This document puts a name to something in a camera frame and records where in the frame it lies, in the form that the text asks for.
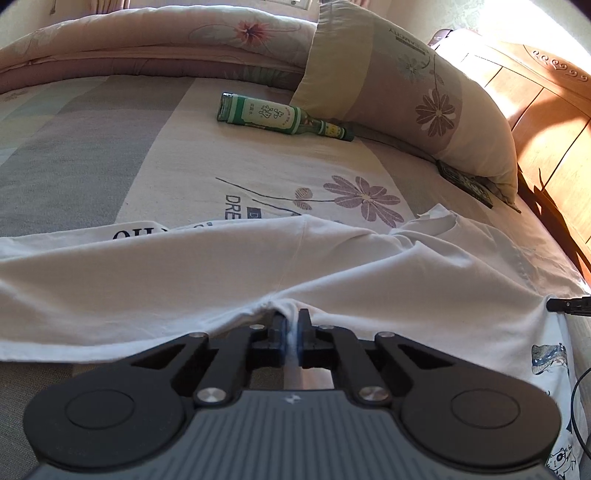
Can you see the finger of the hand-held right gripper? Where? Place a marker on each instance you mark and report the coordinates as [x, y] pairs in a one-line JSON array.
[[572, 305]]

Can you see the wooden headboard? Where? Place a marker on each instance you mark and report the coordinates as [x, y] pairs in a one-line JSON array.
[[554, 138]]

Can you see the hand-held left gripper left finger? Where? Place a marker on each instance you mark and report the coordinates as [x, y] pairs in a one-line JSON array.
[[277, 341]]

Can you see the white printed t-shirt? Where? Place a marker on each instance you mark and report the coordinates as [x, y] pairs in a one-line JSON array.
[[184, 286]]

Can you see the dark phone with cartoon case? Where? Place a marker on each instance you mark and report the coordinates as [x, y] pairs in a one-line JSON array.
[[466, 184]]

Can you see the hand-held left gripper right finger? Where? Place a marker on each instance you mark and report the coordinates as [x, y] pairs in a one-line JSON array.
[[304, 341]]

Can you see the floral patchwork pillow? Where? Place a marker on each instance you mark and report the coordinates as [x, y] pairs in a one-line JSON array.
[[392, 83]]

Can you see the green glass bottle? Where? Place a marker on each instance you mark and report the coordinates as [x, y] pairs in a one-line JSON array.
[[263, 115]]

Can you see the folded pink floral quilt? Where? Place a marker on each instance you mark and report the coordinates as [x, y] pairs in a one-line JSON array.
[[138, 46]]

